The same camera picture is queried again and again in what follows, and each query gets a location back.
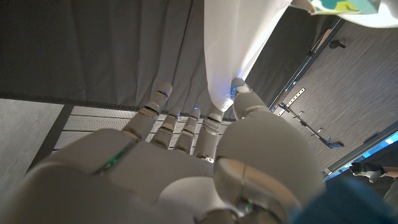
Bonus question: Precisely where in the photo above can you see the black curtain backdrop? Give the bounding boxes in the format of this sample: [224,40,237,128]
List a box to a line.
[0,0,338,121]

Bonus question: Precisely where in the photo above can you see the black wall rail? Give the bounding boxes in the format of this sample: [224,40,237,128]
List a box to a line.
[278,102,345,149]

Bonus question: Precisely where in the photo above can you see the blue right wrist connector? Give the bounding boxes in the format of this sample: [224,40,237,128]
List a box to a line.
[289,177,396,224]

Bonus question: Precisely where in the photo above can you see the white perforated metal strip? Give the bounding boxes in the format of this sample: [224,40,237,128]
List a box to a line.
[276,87,306,116]

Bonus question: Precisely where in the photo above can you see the teal floral tissue box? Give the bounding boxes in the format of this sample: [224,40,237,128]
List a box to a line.
[290,0,382,16]

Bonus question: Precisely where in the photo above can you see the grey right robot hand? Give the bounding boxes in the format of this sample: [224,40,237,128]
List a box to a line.
[0,77,326,224]

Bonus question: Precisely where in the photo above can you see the white tissue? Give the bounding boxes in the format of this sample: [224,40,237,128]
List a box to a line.
[203,0,293,112]

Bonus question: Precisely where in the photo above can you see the black round wall knob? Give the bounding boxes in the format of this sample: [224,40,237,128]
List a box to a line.
[328,39,346,50]

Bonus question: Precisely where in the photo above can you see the person with black glove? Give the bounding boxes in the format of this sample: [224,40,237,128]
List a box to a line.
[349,161,398,212]

